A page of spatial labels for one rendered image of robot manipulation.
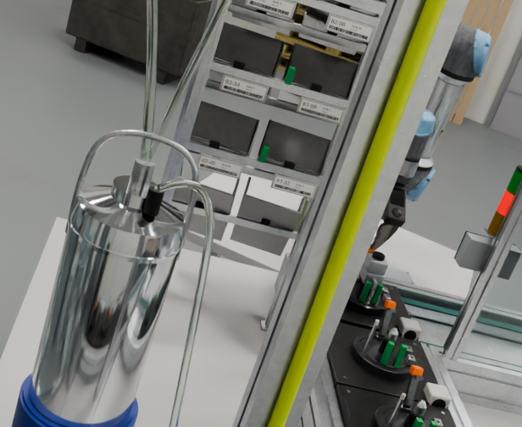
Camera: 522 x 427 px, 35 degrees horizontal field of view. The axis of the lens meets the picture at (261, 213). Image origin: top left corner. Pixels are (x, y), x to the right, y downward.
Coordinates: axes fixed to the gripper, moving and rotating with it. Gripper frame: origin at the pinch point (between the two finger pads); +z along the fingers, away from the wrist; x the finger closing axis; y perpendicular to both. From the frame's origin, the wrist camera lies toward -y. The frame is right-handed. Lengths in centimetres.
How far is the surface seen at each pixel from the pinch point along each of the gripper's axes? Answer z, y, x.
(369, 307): 8.0, -14.7, -0.2
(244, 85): -38, -30, 45
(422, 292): 10.9, 6.6, -20.0
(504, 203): -26.7, -20.5, -16.8
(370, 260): -1.5, -9.7, 2.2
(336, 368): 9.7, -40.4, 11.2
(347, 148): -58, -118, 46
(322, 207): -52, -117, 46
